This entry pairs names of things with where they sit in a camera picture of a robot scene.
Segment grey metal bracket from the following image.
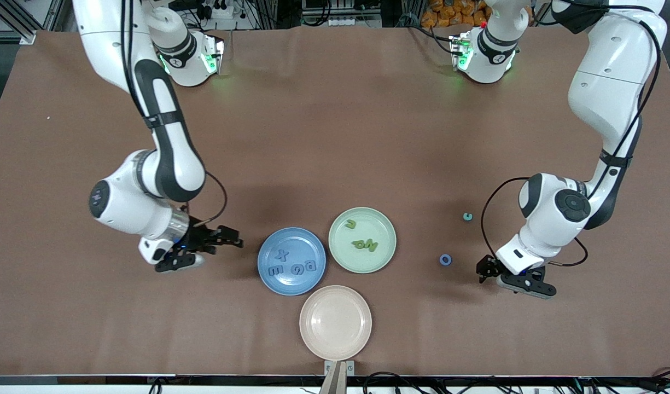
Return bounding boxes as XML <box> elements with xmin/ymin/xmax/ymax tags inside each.
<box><xmin>324</xmin><ymin>360</ymin><xmax>356</xmax><ymax>394</ymax></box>

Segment aluminium frame post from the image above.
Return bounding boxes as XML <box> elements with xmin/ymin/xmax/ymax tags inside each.
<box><xmin>0</xmin><ymin>0</ymin><xmax>37</xmax><ymax>45</ymax></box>

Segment bag of orange items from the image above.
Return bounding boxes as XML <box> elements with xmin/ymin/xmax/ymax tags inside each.
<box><xmin>421</xmin><ymin>0</ymin><xmax>491</xmax><ymax>28</ymax></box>

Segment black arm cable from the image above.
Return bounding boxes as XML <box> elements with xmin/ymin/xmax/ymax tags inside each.
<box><xmin>119</xmin><ymin>0</ymin><xmax>228</xmax><ymax>226</ymax></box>
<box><xmin>481</xmin><ymin>0</ymin><xmax>661</xmax><ymax>268</ymax></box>

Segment white power strip black plugs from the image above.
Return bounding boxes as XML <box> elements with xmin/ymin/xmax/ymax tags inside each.
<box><xmin>195</xmin><ymin>0</ymin><xmax>234</xmax><ymax>20</ymax></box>

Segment green plate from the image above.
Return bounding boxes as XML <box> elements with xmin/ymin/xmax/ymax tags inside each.
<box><xmin>328</xmin><ymin>207</ymin><xmax>397</xmax><ymax>274</ymax></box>

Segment black base cable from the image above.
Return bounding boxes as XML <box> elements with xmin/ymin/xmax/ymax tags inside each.
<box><xmin>409</xmin><ymin>22</ymin><xmax>457</xmax><ymax>53</ymax></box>

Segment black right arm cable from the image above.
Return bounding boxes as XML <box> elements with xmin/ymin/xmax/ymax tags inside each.
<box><xmin>119</xmin><ymin>0</ymin><xmax>228</xmax><ymax>226</ymax></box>

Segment beige plate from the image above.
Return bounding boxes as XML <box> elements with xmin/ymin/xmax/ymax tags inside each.
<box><xmin>299</xmin><ymin>285</ymin><xmax>372</xmax><ymax>361</ymax></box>

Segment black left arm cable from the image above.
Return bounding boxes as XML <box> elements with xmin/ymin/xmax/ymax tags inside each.
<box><xmin>481</xmin><ymin>0</ymin><xmax>661</xmax><ymax>268</ymax></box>

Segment blue plate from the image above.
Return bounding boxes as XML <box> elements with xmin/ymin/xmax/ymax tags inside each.
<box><xmin>258</xmin><ymin>227</ymin><xmax>327</xmax><ymax>297</ymax></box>

